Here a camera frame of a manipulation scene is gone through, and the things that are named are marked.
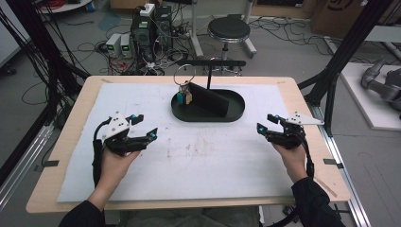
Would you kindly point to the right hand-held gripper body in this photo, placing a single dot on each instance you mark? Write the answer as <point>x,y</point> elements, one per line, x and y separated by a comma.
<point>291,137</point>

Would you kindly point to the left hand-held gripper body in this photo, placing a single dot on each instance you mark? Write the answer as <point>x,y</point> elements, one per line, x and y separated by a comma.
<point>117,126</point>

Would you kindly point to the black oval tray key stand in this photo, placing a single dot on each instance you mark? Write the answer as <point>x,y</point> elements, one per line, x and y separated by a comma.
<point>236,107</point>

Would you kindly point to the black wallet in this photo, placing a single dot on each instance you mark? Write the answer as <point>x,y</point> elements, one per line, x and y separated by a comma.
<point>209,101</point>

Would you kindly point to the person's right hand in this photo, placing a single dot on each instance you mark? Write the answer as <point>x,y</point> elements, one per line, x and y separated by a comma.
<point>294,162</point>

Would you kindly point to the person's left hand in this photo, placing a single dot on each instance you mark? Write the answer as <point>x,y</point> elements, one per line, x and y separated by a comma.
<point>113,171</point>

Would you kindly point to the black tape strip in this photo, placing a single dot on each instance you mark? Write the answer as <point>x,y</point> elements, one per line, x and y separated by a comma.
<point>50,164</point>
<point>332,162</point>

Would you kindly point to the white table mat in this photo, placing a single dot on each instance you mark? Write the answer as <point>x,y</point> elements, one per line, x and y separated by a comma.
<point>189,170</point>

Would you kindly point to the white power supply unit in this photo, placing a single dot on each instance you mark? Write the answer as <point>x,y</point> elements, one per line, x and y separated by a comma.
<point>113,44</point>
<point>126,45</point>

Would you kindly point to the white table leg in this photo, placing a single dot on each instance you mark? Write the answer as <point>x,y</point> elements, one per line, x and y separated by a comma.
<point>195,34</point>
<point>249,44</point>

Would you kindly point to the white platform board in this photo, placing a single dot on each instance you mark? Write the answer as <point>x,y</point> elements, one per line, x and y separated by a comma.
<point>365,101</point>

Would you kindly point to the black computer tower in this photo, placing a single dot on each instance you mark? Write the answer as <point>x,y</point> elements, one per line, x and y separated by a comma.
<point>164,25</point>
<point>142,36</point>

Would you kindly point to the black round stool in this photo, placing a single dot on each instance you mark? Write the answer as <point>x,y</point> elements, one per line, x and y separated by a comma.
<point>228,28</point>

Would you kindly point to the white power adapter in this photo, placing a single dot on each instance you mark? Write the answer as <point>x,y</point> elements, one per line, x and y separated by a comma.
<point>147,9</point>

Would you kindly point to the brown cardboard box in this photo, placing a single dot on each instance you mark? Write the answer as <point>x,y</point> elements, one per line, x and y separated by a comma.
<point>334,17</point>

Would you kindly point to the white round table top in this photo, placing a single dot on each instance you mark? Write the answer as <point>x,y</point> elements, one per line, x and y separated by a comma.
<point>69,6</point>

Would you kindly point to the aluminium rail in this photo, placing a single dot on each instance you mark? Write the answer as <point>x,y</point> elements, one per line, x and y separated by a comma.
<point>350,189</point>
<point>22,167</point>

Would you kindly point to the black metal frame post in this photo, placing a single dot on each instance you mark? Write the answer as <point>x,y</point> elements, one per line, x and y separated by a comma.
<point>346,47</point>

